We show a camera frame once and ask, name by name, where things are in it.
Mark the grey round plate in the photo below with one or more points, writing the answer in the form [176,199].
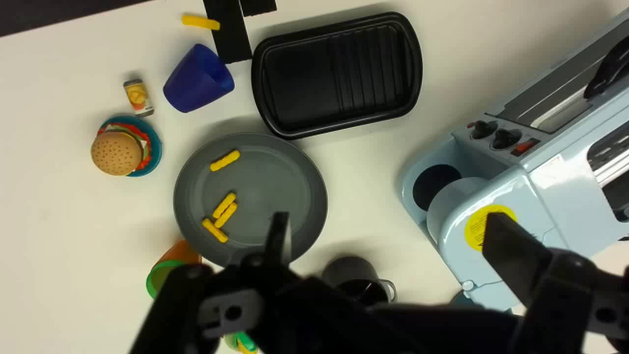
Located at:
[275,178]

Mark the toy hamburger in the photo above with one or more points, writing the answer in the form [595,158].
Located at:
[116,152]

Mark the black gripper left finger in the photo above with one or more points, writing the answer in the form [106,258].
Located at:
[277,237]

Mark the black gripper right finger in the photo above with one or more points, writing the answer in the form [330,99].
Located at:
[517,262]

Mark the small teal toy plate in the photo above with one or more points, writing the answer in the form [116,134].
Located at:
[153,140]

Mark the black ribbed plastic tray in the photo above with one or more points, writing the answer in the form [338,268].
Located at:
[336,71]

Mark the red green toy fruit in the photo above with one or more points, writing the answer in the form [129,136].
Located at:
[243,339]

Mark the orange plastic cup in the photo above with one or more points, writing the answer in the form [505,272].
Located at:
[180,252]

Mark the small toy food can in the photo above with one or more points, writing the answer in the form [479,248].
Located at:
[137,97]

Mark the light blue toy oven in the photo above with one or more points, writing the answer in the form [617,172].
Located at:
[556,189]

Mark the green plastic cup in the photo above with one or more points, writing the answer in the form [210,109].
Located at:
[155,276]

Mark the yellow toy fry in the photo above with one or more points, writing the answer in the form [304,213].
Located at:
[214,231]
[222,203]
[198,22]
[224,160]
[228,217]

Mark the grey toy pot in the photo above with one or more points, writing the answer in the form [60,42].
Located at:
[355,274]

